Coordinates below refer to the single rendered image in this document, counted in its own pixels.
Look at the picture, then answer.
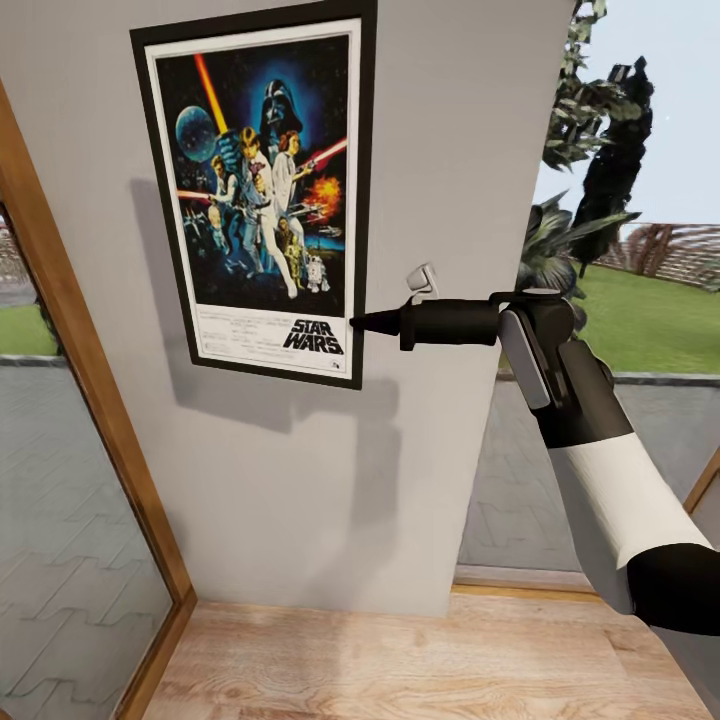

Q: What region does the poster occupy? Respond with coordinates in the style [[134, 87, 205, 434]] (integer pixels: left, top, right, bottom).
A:
[[129, 0, 378, 390]]

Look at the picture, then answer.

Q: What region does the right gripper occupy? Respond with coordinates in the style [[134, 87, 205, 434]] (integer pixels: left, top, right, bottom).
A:
[[349, 296, 466, 351]]

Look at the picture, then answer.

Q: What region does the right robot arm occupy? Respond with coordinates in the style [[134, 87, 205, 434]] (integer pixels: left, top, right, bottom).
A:
[[349, 262, 720, 701]]

